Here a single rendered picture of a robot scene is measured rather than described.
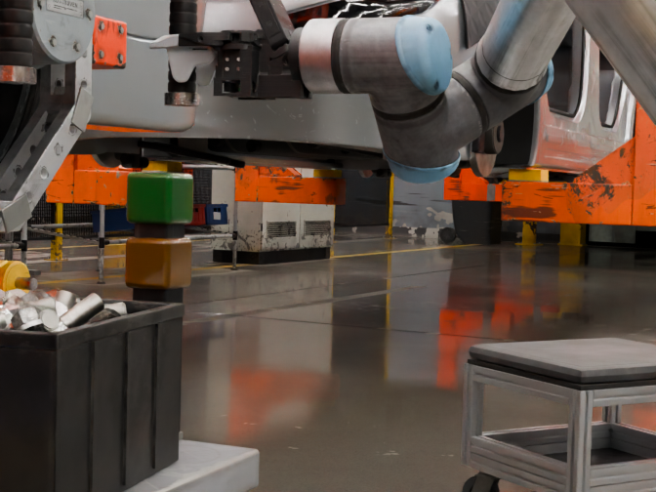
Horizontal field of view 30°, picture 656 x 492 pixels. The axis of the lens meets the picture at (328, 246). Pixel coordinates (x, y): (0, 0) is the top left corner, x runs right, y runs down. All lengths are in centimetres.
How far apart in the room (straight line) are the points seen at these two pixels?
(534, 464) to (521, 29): 112
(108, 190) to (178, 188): 483
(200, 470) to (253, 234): 861
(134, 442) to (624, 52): 48
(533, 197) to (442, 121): 347
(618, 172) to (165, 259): 405
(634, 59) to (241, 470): 44
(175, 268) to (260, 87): 61
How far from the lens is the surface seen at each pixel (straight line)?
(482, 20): 419
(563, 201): 493
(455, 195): 1147
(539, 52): 145
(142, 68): 218
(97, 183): 580
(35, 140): 175
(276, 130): 398
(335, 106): 393
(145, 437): 85
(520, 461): 237
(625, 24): 98
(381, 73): 144
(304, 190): 741
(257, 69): 152
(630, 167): 490
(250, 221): 949
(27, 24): 130
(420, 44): 142
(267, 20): 152
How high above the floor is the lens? 66
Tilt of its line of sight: 3 degrees down
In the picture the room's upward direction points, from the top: 2 degrees clockwise
